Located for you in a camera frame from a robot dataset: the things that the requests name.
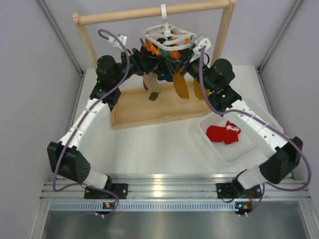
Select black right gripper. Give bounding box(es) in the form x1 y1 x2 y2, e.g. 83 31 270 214
163 46 216 93

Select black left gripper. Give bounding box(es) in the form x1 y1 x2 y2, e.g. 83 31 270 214
112 48 161 87

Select orange clothes clip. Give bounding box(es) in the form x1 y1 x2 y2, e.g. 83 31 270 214
144 41 161 57

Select dark teal sock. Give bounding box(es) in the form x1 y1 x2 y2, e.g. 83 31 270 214
157 62 173 82

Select white plastic clip hanger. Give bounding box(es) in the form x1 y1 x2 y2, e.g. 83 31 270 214
144 4 197 51

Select red christmas sock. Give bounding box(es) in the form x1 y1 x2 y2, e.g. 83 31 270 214
206 121 241 145

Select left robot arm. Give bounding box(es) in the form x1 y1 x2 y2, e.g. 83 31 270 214
47 48 161 198

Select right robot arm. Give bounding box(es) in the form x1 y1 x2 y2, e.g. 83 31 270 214
167 57 304 198

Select mustard yellow sock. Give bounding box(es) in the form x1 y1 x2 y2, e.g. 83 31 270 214
193 79 204 101
172 68 189 100

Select beige green striped sock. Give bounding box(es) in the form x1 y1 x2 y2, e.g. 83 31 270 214
143 72 160 101

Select wooden hanging rack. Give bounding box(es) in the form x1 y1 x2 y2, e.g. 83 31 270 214
73 0 235 129

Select white plastic basket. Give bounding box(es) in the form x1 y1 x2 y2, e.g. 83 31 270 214
197 97 284 165

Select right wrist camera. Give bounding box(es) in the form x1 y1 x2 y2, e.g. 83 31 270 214
190 34 211 63

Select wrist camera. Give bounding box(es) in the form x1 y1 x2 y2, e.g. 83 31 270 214
190 34 211 63
108 34 128 51

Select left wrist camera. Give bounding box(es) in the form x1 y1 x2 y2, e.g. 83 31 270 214
108 34 128 51

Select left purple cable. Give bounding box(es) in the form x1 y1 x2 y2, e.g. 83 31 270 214
52 29 130 217

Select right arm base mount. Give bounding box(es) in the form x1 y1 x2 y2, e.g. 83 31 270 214
216 183 262 202

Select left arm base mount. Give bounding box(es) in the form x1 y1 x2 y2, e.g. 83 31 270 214
84 183 129 199

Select aluminium rail frame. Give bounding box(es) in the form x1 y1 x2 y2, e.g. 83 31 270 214
40 174 311 215

